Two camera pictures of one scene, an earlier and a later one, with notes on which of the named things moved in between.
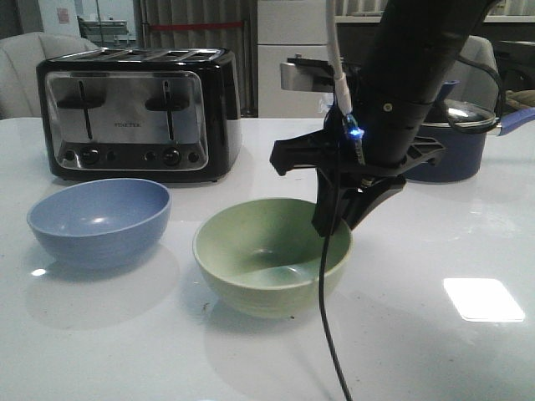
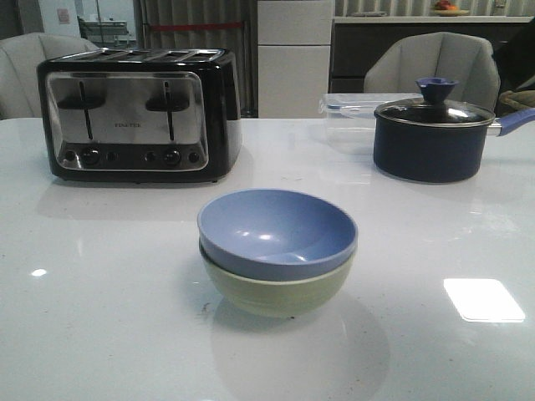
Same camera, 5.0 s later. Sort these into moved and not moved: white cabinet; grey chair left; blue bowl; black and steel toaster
Moved: blue bowl
Not moved: black and steel toaster; grey chair left; white cabinet
